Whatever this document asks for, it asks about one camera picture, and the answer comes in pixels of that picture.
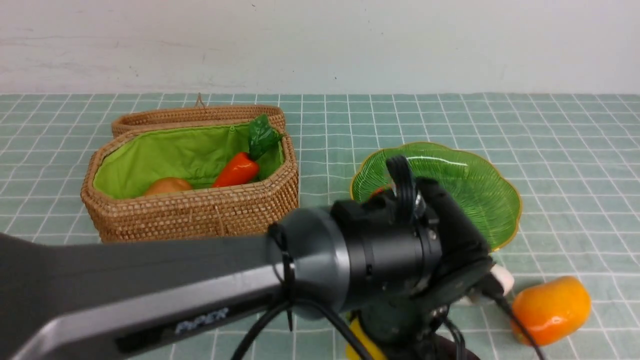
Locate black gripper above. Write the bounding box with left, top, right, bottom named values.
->
left=358, top=258, right=495, bottom=360

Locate yellow lemon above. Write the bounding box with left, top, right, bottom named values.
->
left=345, top=317, right=387, bottom=360

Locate red-orange carrot with leaves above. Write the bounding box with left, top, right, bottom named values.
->
left=211, top=113, right=282, bottom=188

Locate brown onion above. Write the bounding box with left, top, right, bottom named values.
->
left=142, top=177, right=194, bottom=196

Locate orange persimmon with leaf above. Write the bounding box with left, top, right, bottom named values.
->
left=369, top=186, right=389, bottom=199

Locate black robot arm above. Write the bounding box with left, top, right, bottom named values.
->
left=1, top=197, right=493, bottom=360

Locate purple eggplant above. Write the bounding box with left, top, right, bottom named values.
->
left=429, top=334, right=480, bottom=360

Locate white radish with leaves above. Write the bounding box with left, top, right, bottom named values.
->
left=457, top=264, right=515, bottom=306

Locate orange mango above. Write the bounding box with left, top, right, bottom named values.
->
left=511, top=276, right=592, bottom=347

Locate green glass leaf plate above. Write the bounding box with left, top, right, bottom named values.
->
left=349, top=141, right=523, bottom=251

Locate woven wicker basket lid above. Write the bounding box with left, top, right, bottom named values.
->
left=110, top=94, right=286, bottom=138

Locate woven wicker basket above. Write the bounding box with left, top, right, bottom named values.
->
left=80, top=120, right=299, bottom=243

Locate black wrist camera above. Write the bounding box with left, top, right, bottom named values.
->
left=416, top=177, right=493, bottom=282

